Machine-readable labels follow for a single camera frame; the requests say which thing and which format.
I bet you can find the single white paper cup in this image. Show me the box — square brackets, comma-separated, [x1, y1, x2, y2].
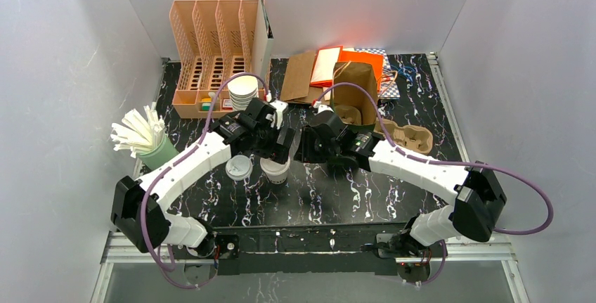
[260, 157, 290, 184]

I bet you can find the single pulp cup carrier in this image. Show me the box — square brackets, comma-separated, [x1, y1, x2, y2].
[335, 105, 362, 126]

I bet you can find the green paper bag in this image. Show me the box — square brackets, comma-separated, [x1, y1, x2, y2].
[325, 61, 378, 130]

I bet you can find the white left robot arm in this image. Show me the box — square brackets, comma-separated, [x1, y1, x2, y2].
[110, 98, 295, 253]

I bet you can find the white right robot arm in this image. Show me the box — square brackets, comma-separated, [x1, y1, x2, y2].
[294, 105, 507, 249]

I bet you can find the white cup lid stack front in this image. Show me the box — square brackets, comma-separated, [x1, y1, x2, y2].
[225, 155, 253, 181]

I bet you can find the brown kraft paper bag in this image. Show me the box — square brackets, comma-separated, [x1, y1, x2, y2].
[279, 51, 323, 104]

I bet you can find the stack of white paper cups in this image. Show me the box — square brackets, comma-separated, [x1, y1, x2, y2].
[227, 75, 259, 110]

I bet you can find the orange paper bag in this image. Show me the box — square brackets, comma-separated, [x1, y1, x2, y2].
[309, 46, 384, 88]

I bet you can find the checkered blue white bag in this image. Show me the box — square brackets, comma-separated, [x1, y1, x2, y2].
[354, 49, 400, 100]

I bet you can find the stack of pulp cup carriers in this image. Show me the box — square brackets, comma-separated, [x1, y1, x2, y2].
[375, 119, 433, 155]

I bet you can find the green straw holder cup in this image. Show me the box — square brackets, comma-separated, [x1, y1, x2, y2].
[136, 135, 179, 170]

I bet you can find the peach plastic file organizer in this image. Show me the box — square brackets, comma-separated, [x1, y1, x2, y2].
[169, 0, 274, 119]

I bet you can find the bundle of white wrapped straws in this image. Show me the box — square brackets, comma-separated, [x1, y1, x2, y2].
[110, 102, 167, 157]

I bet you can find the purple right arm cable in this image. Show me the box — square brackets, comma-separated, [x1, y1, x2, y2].
[313, 82, 555, 288]

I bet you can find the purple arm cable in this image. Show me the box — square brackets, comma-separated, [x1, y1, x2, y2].
[313, 82, 555, 288]
[139, 72, 273, 290]

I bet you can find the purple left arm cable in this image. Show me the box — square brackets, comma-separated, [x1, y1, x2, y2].
[139, 72, 273, 290]

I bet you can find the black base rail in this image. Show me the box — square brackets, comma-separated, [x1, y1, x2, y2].
[169, 219, 434, 276]

